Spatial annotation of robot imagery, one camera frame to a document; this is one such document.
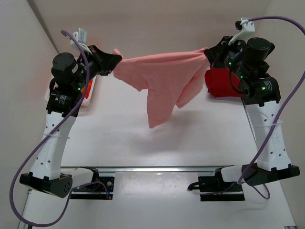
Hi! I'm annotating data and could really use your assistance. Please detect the aluminium rail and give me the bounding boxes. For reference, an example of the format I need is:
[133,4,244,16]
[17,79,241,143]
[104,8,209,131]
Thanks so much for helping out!
[61,166,244,173]

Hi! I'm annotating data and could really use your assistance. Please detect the red folded t shirt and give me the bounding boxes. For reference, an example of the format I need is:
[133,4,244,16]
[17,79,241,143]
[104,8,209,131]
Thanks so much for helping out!
[204,68,243,98]

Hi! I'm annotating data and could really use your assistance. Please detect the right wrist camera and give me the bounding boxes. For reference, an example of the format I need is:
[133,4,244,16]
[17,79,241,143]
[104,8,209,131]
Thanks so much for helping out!
[228,18,255,45]

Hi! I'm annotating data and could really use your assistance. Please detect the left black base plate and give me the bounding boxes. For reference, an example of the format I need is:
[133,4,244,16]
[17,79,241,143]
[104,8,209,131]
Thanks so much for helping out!
[71,176,115,200]

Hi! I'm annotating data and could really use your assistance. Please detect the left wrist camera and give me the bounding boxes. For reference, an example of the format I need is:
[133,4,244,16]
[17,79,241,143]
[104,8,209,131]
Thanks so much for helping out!
[72,28,88,48]

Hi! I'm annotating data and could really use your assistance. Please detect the pink t shirt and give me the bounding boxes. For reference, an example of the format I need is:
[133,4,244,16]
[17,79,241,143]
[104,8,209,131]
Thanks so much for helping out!
[113,49,209,128]

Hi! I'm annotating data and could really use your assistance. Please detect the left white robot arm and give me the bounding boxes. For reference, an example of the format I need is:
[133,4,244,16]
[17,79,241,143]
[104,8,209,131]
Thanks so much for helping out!
[19,45,122,198]

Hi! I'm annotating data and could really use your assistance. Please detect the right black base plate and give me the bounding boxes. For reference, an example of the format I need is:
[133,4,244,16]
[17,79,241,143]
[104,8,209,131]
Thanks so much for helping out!
[198,176,245,202]

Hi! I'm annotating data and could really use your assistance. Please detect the orange t shirt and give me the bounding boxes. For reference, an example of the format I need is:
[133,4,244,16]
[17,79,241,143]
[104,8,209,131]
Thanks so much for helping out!
[84,80,93,99]

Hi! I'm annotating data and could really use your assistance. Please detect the white plastic basket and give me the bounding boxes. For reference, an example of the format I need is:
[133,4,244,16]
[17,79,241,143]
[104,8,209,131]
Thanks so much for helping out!
[44,78,96,113]

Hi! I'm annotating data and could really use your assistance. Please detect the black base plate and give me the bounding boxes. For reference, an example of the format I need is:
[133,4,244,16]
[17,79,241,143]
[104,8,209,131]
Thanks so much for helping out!
[71,176,115,200]
[198,176,245,202]

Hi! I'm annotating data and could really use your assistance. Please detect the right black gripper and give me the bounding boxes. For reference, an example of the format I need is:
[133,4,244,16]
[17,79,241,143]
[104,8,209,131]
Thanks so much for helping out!
[205,37,250,80]

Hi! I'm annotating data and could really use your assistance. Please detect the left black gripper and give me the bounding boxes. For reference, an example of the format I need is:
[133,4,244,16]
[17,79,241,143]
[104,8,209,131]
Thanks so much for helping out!
[76,38,124,83]

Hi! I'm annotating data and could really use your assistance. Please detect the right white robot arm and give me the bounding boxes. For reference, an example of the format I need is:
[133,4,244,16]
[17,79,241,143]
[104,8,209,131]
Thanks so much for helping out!
[188,36,300,194]

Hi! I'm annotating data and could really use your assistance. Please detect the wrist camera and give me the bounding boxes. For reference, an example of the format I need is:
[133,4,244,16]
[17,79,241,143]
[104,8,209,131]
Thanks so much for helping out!
[228,18,255,45]
[72,28,88,48]

